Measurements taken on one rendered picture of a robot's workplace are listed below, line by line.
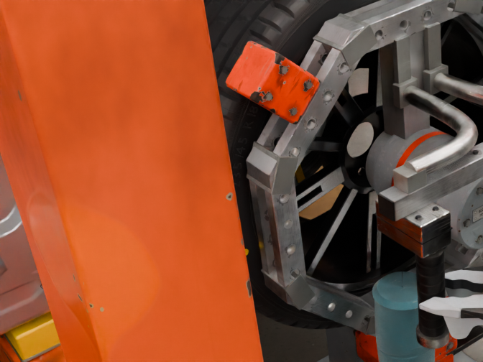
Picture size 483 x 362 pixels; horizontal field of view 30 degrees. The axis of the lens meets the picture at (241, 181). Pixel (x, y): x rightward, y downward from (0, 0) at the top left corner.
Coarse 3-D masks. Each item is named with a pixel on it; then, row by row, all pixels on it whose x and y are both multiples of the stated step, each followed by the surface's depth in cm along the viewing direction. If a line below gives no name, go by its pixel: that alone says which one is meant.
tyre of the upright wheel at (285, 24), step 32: (224, 0) 136; (256, 0) 131; (288, 0) 126; (320, 0) 127; (352, 0) 130; (224, 32) 132; (256, 32) 126; (288, 32) 126; (224, 64) 129; (224, 96) 126; (256, 128) 129; (256, 256) 139; (256, 288) 141; (288, 320) 148; (320, 320) 152
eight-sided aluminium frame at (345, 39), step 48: (384, 0) 129; (432, 0) 127; (480, 0) 132; (336, 48) 122; (336, 96) 124; (288, 144) 123; (288, 192) 125; (288, 240) 129; (288, 288) 133; (336, 288) 147
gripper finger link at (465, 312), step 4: (464, 308) 113; (468, 308) 113; (472, 308) 113; (476, 308) 113; (480, 308) 113; (464, 312) 113; (468, 312) 113; (472, 312) 113; (476, 312) 112; (480, 312) 112; (464, 316) 114; (468, 316) 113; (472, 316) 113; (476, 316) 113; (480, 316) 112
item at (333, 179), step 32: (448, 32) 146; (448, 64) 160; (480, 64) 152; (448, 96) 152; (352, 128) 143; (448, 128) 166; (480, 128) 159; (352, 160) 151; (320, 192) 144; (352, 192) 148; (320, 224) 173; (352, 224) 171; (320, 256) 149; (352, 256) 162; (384, 256) 161; (352, 288) 154
